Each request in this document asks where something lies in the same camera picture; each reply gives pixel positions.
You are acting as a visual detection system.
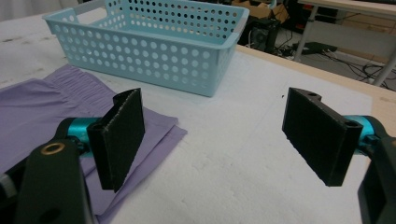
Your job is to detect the purple pants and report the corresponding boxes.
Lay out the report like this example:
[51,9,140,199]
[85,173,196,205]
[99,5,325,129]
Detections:
[0,63,189,224]

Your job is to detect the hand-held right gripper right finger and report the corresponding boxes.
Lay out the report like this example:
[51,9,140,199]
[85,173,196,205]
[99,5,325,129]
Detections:
[281,87,375,188]

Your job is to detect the white foam table mat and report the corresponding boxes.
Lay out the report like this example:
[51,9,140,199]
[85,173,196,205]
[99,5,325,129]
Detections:
[0,12,374,224]

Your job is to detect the light blue perforated plastic basket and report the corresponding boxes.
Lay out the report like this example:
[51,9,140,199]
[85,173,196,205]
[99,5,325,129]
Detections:
[42,0,250,98]

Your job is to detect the brown cardboard box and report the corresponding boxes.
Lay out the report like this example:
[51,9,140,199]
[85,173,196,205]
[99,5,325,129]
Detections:
[231,0,290,23]

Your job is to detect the black computer case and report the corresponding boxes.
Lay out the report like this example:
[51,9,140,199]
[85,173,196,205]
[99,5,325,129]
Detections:
[247,18,282,53]

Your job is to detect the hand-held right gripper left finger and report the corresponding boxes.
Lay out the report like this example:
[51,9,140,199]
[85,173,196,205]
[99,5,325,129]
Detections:
[66,88,146,193]

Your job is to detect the white table with metal legs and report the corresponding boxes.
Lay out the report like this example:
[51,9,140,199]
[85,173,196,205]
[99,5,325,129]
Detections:
[293,0,396,88]

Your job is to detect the black floor cables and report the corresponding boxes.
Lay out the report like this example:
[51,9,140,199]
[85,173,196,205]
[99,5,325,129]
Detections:
[321,49,396,91]

